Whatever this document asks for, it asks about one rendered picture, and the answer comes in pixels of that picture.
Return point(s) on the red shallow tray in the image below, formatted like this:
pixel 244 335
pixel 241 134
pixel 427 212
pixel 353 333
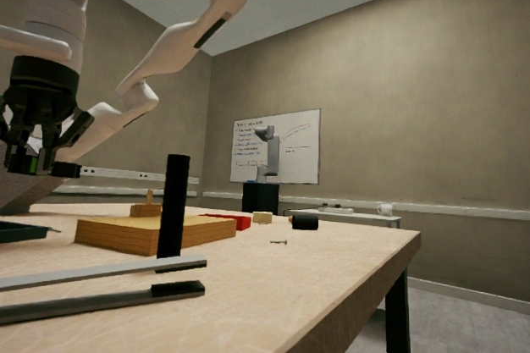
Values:
pixel 241 224

